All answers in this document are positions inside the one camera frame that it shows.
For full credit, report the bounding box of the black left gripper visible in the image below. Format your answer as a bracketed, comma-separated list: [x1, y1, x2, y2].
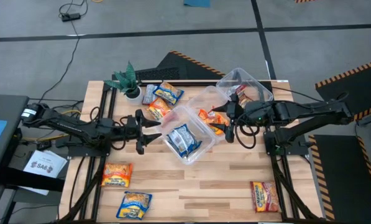
[122, 108, 163, 156]

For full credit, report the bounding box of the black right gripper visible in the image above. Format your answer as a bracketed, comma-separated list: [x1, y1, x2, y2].
[209, 93, 252, 144]

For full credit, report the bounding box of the orange Maruchan noodle packet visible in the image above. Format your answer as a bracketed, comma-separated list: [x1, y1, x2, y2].
[101, 162, 134, 188]
[146, 97, 171, 122]
[208, 112, 231, 136]
[198, 108, 217, 125]

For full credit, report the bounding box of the blue Maruchan noodle packet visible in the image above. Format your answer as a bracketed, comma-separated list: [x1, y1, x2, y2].
[153, 80, 185, 106]
[165, 123, 203, 159]
[116, 190, 153, 220]

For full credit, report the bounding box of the clear plastic bin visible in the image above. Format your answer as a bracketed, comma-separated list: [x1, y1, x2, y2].
[155, 105, 219, 165]
[215, 67, 273, 106]
[185, 85, 236, 144]

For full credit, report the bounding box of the potted green artificial plant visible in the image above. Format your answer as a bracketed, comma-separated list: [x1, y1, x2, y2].
[104, 60, 144, 106]

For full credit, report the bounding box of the black perforated panel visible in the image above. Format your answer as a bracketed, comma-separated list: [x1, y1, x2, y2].
[112, 67, 181, 82]

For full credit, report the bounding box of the white printed paper sheet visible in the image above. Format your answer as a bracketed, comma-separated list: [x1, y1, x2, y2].
[22, 150, 68, 179]

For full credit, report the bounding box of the blue floor mat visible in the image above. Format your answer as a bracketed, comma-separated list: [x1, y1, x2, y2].
[183, 0, 211, 8]

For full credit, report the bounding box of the black desk foot bar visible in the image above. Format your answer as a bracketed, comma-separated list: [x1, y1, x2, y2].
[0, 167, 65, 192]

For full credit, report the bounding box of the black power adapter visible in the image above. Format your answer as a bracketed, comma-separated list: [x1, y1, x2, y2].
[60, 12, 81, 22]

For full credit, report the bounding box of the gray desk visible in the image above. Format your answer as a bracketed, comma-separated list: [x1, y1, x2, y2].
[0, 94, 30, 187]

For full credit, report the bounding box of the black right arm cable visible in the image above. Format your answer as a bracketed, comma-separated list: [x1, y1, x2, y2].
[234, 113, 261, 149]

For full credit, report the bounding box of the black floor power cable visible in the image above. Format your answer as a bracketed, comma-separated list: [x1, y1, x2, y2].
[23, 21, 80, 118]

